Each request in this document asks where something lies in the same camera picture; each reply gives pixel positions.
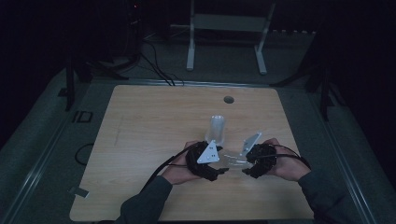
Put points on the person's left hand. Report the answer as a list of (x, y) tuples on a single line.
[(179, 174)]

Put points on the dark equipment cabinet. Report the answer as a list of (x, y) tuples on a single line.
[(118, 28)]

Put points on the person's right hand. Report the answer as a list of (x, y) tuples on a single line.
[(288, 171)]

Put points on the stack of clear plastic cups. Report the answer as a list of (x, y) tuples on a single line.
[(216, 129)]

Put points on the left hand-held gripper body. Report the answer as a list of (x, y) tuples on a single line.
[(209, 154)]

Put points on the black tripod stand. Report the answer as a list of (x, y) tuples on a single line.
[(70, 81), (323, 93)]

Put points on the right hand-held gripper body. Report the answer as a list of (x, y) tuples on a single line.
[(263, 158)]

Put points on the grey tape piece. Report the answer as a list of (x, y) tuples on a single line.
[(79, 192)]

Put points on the single clear plastic cup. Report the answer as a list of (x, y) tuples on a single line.
[(232, 160)]

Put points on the white power strip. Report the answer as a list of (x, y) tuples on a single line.
[(292, 31)]

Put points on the white metal stand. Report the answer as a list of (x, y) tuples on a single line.
[(229, 23)]

